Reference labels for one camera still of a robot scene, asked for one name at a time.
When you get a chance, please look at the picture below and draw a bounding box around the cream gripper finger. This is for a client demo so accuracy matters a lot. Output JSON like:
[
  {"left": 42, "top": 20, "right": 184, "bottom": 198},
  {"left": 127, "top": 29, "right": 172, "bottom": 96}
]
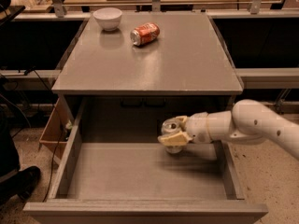
[
  {"left": 176, "top": 116, "right": 188, "bottom": 125},
  {"left": 158, "top": 131, "right": 192, "bottom": 147}
]

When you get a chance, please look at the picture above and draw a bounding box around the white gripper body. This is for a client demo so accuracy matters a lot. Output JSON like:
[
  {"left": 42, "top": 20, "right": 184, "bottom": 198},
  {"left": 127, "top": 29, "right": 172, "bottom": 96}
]
[{"left": 185, "top": 112, "right": 209, "bottom": 144}]

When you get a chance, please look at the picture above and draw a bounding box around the silver green 7up can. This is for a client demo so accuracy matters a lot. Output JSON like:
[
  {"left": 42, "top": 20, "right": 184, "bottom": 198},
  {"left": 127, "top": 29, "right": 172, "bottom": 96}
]
[{"left": 160, "top": 118, "right": 183, "bottom": 154}]

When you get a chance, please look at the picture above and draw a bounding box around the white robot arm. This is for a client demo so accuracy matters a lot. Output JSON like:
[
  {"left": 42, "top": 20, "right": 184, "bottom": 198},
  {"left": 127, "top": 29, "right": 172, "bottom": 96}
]
[{"left": 158, "top": 99, "right": 299, "bottom": 159}]

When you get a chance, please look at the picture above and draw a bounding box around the grey cabinet counter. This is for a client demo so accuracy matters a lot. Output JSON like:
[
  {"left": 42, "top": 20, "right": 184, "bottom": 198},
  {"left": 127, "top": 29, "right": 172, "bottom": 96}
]
[{"left": 52, "top": 12, "right": 243, "bottom": 96}]

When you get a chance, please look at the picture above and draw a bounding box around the open grey top drawer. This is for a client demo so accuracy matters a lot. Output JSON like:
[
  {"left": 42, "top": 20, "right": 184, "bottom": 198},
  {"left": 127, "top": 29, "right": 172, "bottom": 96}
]
[{"left": 24, "top": 97, "right": 267, "bottom": 224}]

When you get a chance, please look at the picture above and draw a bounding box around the orange soda can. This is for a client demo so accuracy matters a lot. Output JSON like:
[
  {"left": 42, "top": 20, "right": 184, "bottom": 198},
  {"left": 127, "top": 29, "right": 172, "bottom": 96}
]
[{"left": 130, "top": 22, "right": 160, "bottom": 47}]

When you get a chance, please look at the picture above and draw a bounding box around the cardboard box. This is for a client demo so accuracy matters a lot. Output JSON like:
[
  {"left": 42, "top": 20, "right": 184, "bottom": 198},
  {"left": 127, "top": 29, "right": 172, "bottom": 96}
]
[{"left": 39, "top": 99, "right": 71, "bottom": 163}]

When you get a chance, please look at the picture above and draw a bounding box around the white bowl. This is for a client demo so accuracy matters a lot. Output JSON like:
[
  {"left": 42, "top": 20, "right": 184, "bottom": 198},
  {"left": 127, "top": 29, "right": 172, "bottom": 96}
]
[{"left": 93, "top": 7, "right": 122, "bottom": 31}]

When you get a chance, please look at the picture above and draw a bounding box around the black shoe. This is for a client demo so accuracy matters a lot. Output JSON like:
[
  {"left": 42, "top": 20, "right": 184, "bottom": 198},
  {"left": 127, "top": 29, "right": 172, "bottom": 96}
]
[{"left": 0, "top": 166, "right": 41, "bottom": 204}]

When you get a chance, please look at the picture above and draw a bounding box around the black cable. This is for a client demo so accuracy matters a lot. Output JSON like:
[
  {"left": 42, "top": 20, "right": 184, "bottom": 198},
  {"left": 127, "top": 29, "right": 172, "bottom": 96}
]
[{"left": 23, "top": 66, "right": 68, "bottom": 203}]

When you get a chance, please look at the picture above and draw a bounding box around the metal frame rail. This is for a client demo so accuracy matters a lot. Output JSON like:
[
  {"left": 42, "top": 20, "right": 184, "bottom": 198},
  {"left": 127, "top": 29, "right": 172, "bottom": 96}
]
[{"left": 12, "top": 0, "right": 291, "bottom": 19}]

